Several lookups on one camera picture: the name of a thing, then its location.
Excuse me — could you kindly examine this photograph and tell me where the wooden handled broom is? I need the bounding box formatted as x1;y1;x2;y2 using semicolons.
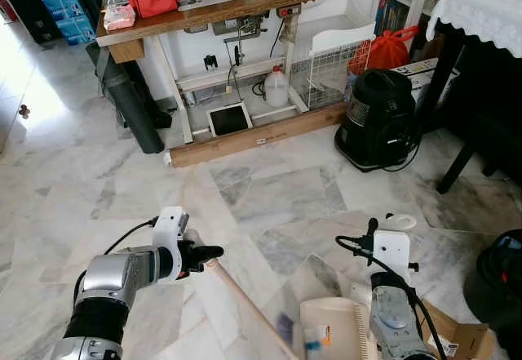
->
184;228;299;360

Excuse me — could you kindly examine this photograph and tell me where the cream long handled dustpan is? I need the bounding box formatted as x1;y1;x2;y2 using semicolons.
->
300;213;418;360

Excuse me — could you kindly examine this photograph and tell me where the black canister vacuum cleaner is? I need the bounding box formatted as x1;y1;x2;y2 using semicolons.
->
334;68;422;172

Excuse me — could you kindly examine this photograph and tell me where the brown cardboard box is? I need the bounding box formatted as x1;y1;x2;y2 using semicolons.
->
420;298;495;360

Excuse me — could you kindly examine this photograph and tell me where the long wooden plank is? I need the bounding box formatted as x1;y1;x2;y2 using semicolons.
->
166;103;348;169

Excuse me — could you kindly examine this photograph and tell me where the white framed dark tablet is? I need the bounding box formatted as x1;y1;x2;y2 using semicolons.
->
206;101;254;139

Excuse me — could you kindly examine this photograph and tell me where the black plastic bucket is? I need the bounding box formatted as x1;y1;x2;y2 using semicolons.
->
463;229;522;357

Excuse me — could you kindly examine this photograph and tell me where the dark grey cylinder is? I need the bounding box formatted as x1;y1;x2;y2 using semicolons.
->
96;45;167;155

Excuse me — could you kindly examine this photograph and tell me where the white printed box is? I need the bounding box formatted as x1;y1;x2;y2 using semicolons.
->
395;58;460;92

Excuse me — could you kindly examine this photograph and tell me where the white plastic jug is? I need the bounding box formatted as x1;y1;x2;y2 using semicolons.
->
263;64;291;109

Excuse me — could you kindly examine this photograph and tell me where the black wooden table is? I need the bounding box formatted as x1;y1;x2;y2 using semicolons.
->
420;25;522;195

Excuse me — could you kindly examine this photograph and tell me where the red plastic bag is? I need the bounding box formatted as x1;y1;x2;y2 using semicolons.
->
349;25;422;73

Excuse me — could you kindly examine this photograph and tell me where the white plastic tub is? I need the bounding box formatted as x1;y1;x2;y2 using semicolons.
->
308;0;377;57

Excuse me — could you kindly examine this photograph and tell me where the white bookshelf with books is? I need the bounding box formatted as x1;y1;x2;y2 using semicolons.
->
374;0;462;39

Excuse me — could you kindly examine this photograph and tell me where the wooden top work table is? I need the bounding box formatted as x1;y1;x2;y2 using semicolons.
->
96;0;325;145

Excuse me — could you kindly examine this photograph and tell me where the white lace tablecloth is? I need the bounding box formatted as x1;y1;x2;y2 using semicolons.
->
426;0;522;59

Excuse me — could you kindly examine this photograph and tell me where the pink plastic packet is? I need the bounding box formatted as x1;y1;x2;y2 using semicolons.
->
104;2;136;31

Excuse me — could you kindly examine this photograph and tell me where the blue printed carton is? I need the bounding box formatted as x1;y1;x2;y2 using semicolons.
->
38;0;98;47

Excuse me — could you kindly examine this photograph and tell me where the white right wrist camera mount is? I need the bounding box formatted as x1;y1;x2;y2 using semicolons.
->
373;228;412;276

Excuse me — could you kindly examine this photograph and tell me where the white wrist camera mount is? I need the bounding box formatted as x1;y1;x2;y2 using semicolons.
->
153;207;191;263
373;228;412;276

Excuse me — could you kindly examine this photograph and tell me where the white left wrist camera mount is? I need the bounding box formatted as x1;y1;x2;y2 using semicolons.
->
153;207;191;263

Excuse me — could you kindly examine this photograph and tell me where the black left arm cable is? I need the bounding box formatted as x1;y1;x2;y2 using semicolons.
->
75;217;161;304

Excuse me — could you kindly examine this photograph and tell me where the white wire cage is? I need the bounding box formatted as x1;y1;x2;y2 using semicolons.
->
290;40;369;112

